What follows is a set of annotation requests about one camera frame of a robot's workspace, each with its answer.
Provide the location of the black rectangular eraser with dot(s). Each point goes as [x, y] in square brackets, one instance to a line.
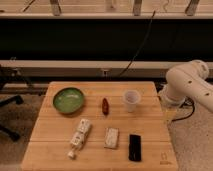
[134, 148]

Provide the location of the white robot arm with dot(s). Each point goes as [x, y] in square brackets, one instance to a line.
[187, 80]

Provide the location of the dark red small object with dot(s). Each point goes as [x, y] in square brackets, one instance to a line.
[105, 106]

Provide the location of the green bowl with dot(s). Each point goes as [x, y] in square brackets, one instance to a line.
[68, 100]

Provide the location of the white power strip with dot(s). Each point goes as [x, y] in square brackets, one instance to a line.
[79, 137]

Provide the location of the wooden table board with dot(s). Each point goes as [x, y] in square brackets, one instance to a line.
[50, 140]

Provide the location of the white rectangular packet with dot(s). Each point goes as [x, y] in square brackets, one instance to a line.
[111, 138]

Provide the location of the black office chair base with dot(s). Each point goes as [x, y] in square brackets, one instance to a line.
[14, 101]

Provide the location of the white wall outlet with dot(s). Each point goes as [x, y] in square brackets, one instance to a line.
[105, 72]

